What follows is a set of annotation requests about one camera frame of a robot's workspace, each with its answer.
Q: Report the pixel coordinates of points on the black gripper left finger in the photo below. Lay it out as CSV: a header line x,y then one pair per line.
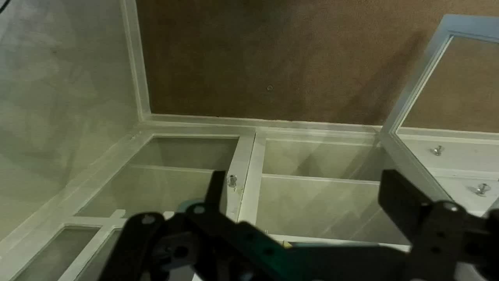
x,y
157,240

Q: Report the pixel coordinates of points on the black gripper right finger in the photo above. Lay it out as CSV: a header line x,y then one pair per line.
x,y
447,240

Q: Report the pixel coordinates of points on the silver cabinet knob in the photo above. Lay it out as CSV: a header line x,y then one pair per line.
x,y
481,188
438,151

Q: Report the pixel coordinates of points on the white wooden cabinet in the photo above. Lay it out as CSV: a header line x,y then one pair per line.
x,y
313,204

